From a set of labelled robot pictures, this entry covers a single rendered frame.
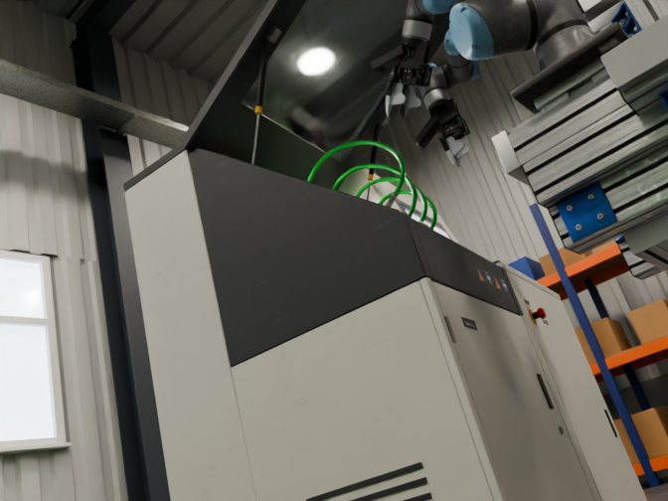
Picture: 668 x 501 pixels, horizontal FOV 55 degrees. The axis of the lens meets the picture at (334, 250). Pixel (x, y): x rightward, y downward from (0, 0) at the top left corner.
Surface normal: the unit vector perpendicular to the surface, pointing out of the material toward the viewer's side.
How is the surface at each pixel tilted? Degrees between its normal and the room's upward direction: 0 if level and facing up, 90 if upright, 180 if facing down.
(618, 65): 90
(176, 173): 90
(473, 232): 90
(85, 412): 90
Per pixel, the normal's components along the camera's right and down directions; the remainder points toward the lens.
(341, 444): -0.55, -0.21
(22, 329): 0.72, -0.44
